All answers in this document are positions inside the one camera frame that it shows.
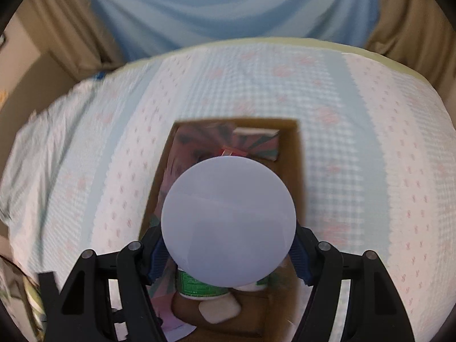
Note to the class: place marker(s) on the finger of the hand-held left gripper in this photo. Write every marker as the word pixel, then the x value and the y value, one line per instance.
pixel 48 295

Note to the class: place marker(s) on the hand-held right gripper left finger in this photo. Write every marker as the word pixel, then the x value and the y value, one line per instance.
pixel 156 267

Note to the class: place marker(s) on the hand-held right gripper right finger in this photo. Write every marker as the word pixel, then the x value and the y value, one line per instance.
pixel 301 263

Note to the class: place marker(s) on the green can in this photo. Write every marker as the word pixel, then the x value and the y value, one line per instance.
pixel 196 286

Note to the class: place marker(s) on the white round lid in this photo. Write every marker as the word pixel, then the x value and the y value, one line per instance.
pixel 228 221

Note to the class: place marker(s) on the brown cardboard box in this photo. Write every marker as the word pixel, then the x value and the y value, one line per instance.
pixel 292 171

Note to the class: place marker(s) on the green patterned cloth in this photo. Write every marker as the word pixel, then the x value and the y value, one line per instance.
pixel 21 292

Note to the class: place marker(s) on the white container green label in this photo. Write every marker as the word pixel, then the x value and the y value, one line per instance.
pixel 256 285

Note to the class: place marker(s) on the small white case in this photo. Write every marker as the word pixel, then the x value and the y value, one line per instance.
pixel 219 310

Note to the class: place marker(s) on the pink patterned flat box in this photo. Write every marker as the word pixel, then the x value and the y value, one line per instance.
pixel 178 160

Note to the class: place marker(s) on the colourful striped box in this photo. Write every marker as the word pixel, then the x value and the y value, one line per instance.
pixel 256 146

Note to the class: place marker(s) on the red rectangular box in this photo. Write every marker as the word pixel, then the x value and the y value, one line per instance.
pixel 229 151

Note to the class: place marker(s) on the bow-print bed sheet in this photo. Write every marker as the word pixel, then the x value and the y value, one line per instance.
pixel 356 114

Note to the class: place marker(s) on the pale yellow mattress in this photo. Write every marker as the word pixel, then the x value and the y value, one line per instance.
pixel 392 65

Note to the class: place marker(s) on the brown curtain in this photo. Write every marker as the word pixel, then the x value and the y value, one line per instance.
pixel 71 14
pixel 409 17

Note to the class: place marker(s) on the blue curtain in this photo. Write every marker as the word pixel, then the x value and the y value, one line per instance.
pixel 231 3

